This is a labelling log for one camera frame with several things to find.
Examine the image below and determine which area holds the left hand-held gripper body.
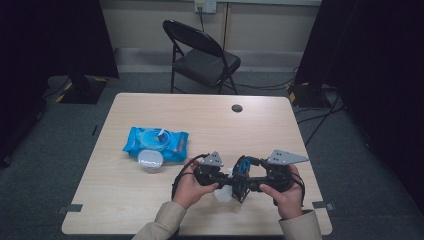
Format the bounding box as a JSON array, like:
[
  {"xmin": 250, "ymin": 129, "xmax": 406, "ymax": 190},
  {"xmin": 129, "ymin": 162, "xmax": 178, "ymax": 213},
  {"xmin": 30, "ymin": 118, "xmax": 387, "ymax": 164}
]
[{"xmin": 194, "ymin": 151, "xmax": 225, "ymax": 188}]

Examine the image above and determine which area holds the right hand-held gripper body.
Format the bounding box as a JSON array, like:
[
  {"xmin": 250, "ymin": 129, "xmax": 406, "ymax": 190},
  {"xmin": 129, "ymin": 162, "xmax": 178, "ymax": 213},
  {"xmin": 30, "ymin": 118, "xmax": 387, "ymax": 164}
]
[{"xmin": 265, "ymin": 149, "xmax": 310, "ymax": 194}]

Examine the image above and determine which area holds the blue and black toy car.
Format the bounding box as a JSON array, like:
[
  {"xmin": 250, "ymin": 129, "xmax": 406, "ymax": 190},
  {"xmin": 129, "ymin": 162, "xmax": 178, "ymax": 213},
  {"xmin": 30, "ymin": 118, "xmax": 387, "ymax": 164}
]
[{"xmin": 232, "ymin": 155, "xmax": 252, "ymax": 204}]

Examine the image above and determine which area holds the blue wet wipes pack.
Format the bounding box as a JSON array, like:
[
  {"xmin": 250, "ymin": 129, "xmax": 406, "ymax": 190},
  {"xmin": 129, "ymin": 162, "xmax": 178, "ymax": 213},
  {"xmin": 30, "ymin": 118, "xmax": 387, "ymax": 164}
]
[{"xmin": 122, "ymin": 126, "xmax": 190, "ymax": 174}]

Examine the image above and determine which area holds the person's right hand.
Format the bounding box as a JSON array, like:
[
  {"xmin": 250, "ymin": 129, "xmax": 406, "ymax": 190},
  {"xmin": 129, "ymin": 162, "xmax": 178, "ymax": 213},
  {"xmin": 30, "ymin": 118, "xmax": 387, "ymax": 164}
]
[{"xmin": 259, "ymin": 164, "xmax": 305, "ymax": 220}]

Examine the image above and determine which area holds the person's left hand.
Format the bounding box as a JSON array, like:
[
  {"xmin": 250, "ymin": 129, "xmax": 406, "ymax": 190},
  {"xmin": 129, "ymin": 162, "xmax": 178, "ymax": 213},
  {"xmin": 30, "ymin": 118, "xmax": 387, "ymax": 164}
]
[{"xmin": 173, "ymin": 158, "xmax": 220, "ymax": 210}]

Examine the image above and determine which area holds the grey tape strip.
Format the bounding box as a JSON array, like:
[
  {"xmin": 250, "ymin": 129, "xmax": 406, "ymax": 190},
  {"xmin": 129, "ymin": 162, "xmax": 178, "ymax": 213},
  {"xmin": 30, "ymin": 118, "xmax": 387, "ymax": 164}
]
[
  {"xmin": 56, "ymin": 203, "xmax": 84, "ymax": 215},
  {"xmin": 312, "ymin": 200, "xmax": 334, "ymax": 211}
]

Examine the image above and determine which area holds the black stand base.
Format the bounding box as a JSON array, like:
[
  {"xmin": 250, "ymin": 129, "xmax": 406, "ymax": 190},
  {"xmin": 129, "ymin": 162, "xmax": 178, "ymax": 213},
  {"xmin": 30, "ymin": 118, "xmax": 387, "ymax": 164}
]
[
  {"xmin": 287, "ymin": 81, "xmax": 333, "ymax": 108},
  {"xmin": 59, "ymin": 74, "xmax": 108, "ymax": 105}
]

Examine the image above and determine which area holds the black folding chair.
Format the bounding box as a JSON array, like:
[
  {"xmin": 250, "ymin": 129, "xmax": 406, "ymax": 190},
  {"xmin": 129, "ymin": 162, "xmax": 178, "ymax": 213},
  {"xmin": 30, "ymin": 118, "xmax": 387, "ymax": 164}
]
[{"xmin": 162, "ymin": 19, "xmax": 242, "ymax": 95}]

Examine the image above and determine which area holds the black curtain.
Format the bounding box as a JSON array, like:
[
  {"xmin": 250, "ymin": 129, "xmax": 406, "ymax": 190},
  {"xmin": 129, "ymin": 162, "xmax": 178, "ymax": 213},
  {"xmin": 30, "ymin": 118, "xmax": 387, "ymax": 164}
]
[
  {"xmin": 294, "ymin": 0, "xmax": 424, "ymax": 214},
  {"xmin": 0, "ymin": 0, "xmax": 120, "ymax": 168}
]

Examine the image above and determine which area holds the right hand-held gripper cable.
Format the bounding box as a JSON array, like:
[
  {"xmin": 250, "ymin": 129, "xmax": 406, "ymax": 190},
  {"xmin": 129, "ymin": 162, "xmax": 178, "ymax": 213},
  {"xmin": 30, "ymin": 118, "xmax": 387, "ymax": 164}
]
[{"xmin": 289, "ymin": 171, "xmax": 306, "ymax": 208}]

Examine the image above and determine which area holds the hand-held gripper cable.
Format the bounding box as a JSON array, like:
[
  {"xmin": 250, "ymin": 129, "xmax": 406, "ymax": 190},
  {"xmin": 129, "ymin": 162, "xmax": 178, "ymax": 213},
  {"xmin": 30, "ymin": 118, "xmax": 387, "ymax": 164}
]
[
  {"xmin": 289, "ymin": 171, "xmax": 306, "ymax": 208},
  {"xmin": 171, "ymin": 153, "xmax": 210, "ymax": 201}
]

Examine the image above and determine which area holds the left hand-held gripper cable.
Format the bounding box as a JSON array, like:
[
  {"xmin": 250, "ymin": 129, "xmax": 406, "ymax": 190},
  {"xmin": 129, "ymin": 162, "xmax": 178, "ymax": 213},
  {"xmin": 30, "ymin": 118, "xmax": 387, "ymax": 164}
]
[{"xmin": 171, "ymin": 153, "xmax": 210, "ymax": 201}]

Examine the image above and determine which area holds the black floor cable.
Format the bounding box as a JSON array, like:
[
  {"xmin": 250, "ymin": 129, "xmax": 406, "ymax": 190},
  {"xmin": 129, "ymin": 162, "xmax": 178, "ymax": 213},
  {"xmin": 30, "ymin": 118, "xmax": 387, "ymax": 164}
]
[
  {"xmin": 229, "ymin": 77, "xmax": 298, "ymax": 91},
  {"xmin": 294, "ymin": 93, "xmax": 345, "ymax": 148}
]

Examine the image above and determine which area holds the beige wall conduit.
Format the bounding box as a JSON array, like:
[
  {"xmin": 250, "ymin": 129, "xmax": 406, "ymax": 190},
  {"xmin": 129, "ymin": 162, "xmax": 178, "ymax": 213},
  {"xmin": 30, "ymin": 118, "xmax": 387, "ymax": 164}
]
[{"xmin": 222, "ymin": 2, "xmax": 232, "ymax": 51}]

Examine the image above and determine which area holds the white wall socket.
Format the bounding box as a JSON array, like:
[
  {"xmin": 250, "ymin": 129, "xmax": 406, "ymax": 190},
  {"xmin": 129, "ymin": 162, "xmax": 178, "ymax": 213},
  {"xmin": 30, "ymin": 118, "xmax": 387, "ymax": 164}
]
[{"xmin": 194, "ymin": 0, "xmax": 218, "ymax": 14}]

